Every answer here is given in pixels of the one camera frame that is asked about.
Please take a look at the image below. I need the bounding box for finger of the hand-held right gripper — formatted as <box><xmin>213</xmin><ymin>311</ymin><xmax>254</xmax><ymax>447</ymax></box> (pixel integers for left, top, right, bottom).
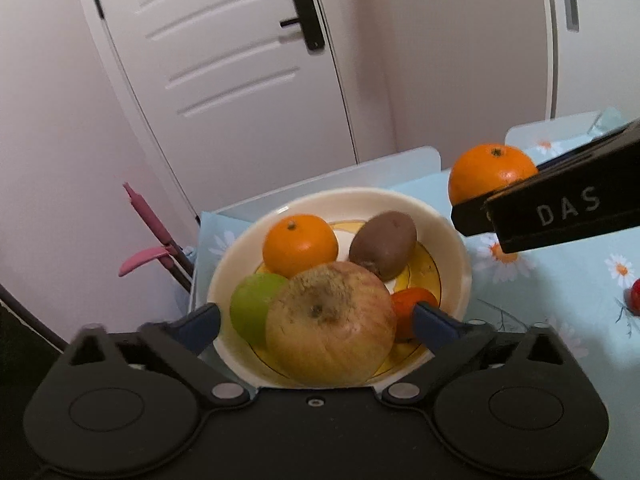
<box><xmin>535</xmin><ymin>119</ymin><xmax>640</xmax><ymax>176</ymax></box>
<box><xmin>451</xmin><ymin>135</ymin><xmax>640</xmax><ymax>255</ymax></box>

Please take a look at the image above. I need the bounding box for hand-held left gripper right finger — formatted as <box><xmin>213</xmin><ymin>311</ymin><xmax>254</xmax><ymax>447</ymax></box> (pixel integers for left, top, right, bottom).
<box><xmin>382</xmin><ymin>301</ymin><xmax>566</xmax><ymax>407</ymax></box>

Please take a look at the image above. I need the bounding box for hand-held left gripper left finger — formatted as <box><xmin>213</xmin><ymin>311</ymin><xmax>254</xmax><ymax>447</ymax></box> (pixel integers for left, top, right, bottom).
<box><xmin>66</xmin><ymin>302</ymin><xmax>249</xmax><ymax>409</ymax></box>

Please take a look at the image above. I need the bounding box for small tangerine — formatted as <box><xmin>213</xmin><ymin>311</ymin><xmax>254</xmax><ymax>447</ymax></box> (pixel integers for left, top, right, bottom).
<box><xmin>390</xmin><ymin>287</ymin><xmax>440</xmax><ymax>343</ymax></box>

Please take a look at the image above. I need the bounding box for green apple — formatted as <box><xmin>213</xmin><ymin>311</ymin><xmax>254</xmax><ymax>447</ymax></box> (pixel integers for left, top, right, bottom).
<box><xmin>229</xmin><ymin>273</ymin><xmax>291</xmax><ymax>346</ymax></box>

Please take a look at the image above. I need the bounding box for cream oval bowl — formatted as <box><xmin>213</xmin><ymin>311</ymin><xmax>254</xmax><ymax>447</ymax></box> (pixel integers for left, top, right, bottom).
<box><xmin>207</xmin><ymin>187</ymin><xmax>473</xmax><ymax>391</ymax></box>

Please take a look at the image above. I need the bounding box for large orange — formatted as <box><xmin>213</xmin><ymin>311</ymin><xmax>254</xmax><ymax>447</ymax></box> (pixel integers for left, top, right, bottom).
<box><xmin>262</xmin><ymin>214</ymin><xmax>340</xmax><ymax>279</ymax></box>
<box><xmin>448</xmin><ymin>143</ymin><xmax>540</xmax><ymax>207</ymax></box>

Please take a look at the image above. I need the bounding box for brown kiwi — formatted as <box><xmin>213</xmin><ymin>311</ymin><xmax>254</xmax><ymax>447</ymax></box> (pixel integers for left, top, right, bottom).
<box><xmin>348</xmin><ymin>211</ymin><xmax>418</xmax><ymax>282</ymax></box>

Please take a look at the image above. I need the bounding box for large yellow-red apple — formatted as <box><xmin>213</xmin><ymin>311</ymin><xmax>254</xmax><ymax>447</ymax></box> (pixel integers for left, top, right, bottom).
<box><xmin>265</xmin><ymin>261</ymin><xmax>397</xmax><ymax>387</ymax></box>

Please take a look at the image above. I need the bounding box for white chair back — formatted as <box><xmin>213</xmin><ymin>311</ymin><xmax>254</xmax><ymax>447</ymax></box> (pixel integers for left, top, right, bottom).
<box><xmin>187</xmin><ymin>146</ymin><xmax>442</xmax><ymax>311</ymax></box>
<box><xmin>504</xmin><ymin>110</ymin><xmax>632</xmax><ymax>153</ymax></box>

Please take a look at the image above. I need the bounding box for white sliding door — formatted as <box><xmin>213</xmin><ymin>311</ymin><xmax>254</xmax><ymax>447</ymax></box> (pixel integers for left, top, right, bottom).
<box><xmin>537</xmin><ymin>0</ymin><xmax>640</xmax><ymax>122</ymax></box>

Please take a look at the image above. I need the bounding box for white panelled door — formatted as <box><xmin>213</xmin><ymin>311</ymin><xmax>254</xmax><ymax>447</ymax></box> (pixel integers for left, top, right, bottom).
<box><xmin>70</xmin><ymin>0</ymin><xmax>359</xmax><ymax>221</ymax></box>

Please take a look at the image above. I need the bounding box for pink curved handle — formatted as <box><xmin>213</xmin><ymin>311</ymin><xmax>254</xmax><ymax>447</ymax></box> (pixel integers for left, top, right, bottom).
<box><xmin>118</xmin><ymin>247</ymin><xmax>173</xmax><ymax>277</ymax></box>

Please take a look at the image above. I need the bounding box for pink handled tool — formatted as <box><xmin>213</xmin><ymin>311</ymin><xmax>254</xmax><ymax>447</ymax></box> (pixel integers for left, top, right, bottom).
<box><xmin>123</xmin><ymin>182</ymin><xmax>195</xmax><ymax>293</ymax></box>

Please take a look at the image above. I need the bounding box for black door handle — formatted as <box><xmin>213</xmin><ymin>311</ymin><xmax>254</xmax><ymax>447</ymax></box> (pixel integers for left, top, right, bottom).
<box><xmin>280</xmin><ymin>0</ymin><xmax>327</xmax><ymax>52</ymax></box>

